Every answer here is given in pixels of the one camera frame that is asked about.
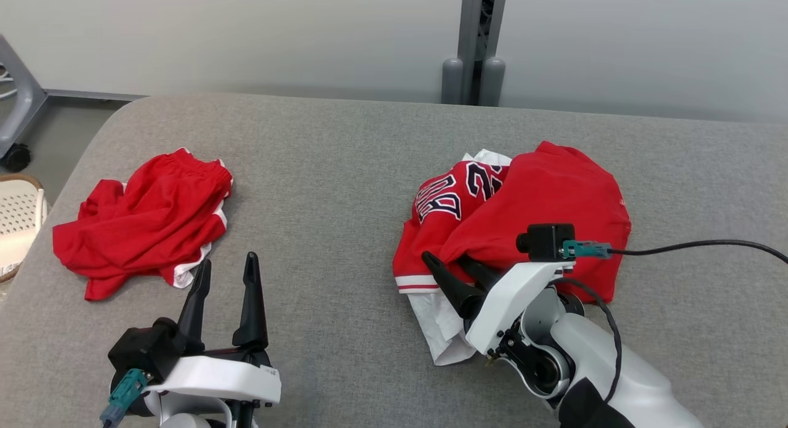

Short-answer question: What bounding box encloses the white perforated laundry basket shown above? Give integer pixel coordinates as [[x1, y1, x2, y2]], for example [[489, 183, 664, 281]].
[[0, 174, 49, 284]]

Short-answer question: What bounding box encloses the red basketball jersey white trim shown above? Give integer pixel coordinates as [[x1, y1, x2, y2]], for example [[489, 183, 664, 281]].
[[393, 140, 632, 366]]

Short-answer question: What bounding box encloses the grey cylinder bumper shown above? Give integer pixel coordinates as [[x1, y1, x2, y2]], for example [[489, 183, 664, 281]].
[[479, 57, 506, 107], [441, 58, 464, 105]]

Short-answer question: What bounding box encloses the camera cable teal plug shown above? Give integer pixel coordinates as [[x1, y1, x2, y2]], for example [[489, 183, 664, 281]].
[[100, 369, 150, 428], [561, 238, 788, 265]]

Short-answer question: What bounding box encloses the red shorts white stripe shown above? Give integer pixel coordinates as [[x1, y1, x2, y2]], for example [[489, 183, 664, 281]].
[[52, 148, 233, 301]]

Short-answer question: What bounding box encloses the thin black right gripper cable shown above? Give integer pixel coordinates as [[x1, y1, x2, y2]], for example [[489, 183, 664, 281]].
[[548, 277, 622, 405]]

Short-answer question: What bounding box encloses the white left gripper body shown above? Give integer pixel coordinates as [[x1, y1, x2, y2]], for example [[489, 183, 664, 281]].
[[148, 348, 282, 428]]

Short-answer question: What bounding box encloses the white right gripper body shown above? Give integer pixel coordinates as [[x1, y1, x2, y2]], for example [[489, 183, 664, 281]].
[[465, 262, 576, 362]]

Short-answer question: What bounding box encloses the left camera cable teal plug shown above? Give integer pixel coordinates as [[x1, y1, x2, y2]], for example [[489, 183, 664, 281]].
[[100, 369, 150, 428]]

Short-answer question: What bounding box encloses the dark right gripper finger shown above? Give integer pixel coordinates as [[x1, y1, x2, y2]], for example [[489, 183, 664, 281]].
[[422, 251, 487, 321], [459, 256, 502, 291]]

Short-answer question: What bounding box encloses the grey metal stand with caster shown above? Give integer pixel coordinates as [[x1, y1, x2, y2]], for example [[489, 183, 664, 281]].
[[0, 34, 145, 173]]

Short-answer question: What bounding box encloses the right camera cable teal plug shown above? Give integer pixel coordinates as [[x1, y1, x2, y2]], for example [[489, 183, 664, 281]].
[[561, 238, 788, 265]]

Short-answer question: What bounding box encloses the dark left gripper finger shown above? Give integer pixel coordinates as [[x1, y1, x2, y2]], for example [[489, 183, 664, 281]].
[[232, 252, 269, 350], [177, 259, 212, 355]]

